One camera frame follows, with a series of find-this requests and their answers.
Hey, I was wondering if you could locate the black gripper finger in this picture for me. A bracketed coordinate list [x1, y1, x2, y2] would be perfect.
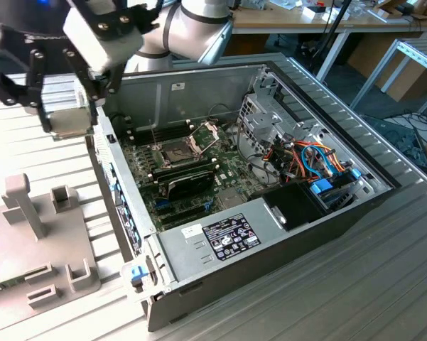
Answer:
[63, 49, 125, 126]
[0, 31, 53, 133]

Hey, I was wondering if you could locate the silver CPU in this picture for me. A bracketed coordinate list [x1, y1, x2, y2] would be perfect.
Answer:
[50, 108, 96, 140]

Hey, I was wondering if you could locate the CPU socket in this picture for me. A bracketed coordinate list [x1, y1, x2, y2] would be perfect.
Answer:
[158, 140, 202, 170]

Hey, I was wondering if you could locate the installed RAM stick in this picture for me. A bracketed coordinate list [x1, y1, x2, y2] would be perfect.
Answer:
[149, 161, 218, 180]

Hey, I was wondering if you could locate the black graphics card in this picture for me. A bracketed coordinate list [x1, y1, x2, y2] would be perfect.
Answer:
[156, 166, 216, 202]

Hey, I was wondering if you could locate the grey parts rack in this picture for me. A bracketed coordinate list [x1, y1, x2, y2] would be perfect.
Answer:
[0, 173, 102, 337]

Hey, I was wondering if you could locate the green motherboard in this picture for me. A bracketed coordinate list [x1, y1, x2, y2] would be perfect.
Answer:
[119, 119, 282, 232]

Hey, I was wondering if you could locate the silver disk bay cage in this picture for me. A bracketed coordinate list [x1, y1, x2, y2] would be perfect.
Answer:
[236, 92, 330, 159]

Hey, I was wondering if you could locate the small white sticker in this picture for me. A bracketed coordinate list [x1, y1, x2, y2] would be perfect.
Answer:
[181, 223, 204, 240]

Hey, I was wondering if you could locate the silver chipset heatsink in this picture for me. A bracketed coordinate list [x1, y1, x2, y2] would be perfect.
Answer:
[218, 188, 245, 210]

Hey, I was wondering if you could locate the blue case latch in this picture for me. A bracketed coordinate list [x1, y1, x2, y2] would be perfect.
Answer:
[126, 264, 147, 286]

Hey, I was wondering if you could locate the green RAM stick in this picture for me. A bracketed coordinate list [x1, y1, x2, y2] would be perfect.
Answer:
[0, 276, 26, 296]

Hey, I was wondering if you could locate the silver power supply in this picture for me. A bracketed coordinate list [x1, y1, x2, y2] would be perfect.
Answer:
[155, 197, 289, 286]

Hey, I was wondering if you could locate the wooden desk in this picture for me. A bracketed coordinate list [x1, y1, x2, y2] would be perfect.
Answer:
[232, 0, 427, 83]

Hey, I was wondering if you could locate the black rating label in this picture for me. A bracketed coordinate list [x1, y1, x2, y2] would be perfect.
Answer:
[202, 212, 262, 262]

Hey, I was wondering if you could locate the small white box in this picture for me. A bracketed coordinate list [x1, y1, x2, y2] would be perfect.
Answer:
[301, 6, 325, 21]

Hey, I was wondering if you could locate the open black PC case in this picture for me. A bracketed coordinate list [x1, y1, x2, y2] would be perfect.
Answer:
[76, 59, 403, 333]

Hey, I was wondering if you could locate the black pole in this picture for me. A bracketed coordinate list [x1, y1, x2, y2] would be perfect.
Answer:
[303, 0, 353, 61]

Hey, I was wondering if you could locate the large brown cardboard panel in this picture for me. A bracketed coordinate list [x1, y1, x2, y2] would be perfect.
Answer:
[347, 33, 427, 102]

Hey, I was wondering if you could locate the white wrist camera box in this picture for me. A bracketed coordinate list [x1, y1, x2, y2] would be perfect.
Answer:
[62, 0, 161, 72]

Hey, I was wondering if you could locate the blue wire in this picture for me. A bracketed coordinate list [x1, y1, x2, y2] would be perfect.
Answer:
[301, 144, 335, 178]

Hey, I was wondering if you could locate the orange wire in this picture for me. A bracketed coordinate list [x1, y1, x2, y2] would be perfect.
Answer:
[291, 140, 349, 177]

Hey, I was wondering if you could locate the aluminium frame shelf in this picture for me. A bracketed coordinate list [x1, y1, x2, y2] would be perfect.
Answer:
[350, 37, 427, 115]

